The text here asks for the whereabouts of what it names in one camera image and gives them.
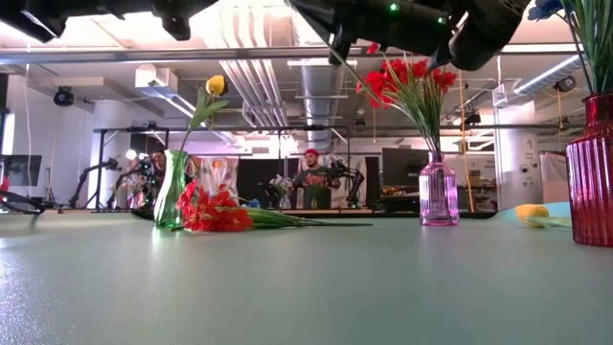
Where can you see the person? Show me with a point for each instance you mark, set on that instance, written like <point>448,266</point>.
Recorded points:
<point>158,160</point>
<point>313,187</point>

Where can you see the white flower bouquet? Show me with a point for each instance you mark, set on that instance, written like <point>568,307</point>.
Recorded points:
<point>281,184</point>

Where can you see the long ceiling light fixture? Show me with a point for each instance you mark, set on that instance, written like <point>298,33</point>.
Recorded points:
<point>311,62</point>

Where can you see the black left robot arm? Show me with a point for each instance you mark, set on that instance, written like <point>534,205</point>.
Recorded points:
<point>29,16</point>

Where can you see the pink cloth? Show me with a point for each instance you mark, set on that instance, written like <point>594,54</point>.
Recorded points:
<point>553,177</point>

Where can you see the dark wall screen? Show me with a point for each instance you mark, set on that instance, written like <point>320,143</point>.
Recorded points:
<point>21,170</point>

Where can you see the grey overhead beam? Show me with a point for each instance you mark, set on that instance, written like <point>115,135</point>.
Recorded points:
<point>191,54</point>

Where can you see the small blue flower bunch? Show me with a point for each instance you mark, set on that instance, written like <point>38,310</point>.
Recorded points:
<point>252,203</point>

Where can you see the pink ribbed glass vase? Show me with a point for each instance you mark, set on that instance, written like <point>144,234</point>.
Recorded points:
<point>438,191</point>

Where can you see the green glass vase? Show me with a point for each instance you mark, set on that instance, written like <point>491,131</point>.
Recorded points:
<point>171,191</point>

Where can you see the large blue flower bunch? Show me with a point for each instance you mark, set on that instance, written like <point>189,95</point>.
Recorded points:
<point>594,43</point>

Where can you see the red flower bunch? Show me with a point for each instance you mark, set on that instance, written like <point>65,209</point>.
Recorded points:
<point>378,81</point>
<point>211,215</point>
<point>443,76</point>

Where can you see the black monitor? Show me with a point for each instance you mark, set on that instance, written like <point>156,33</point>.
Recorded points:
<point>402,167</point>

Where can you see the red ribbed glass vase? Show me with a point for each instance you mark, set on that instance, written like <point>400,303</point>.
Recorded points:
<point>591,182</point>

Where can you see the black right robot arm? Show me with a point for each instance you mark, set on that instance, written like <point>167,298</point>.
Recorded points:
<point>488,33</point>

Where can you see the white pillar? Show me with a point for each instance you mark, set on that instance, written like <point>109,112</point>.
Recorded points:
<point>519,158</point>

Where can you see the black horizontal rail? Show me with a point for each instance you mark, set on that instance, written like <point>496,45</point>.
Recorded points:
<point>239,128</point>

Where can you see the floral patterned curtain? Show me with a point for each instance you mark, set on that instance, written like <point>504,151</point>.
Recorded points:
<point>218,175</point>

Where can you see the background black robot arm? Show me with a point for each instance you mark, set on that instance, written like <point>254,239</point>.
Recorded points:
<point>112,164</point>
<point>354,179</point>

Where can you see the yellow tulip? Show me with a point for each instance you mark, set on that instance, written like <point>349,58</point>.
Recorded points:
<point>530,211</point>
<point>215,85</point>

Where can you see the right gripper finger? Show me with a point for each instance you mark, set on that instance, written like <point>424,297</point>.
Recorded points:
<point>341,45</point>
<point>330,12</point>

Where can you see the green table mat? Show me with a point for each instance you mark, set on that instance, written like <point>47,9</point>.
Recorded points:
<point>306,287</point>

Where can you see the white ceiling unit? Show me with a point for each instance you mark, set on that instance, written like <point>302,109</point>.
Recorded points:
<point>155,76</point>

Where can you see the black ceiling lamp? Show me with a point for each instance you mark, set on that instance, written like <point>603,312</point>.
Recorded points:
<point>566,84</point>
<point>63,97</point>

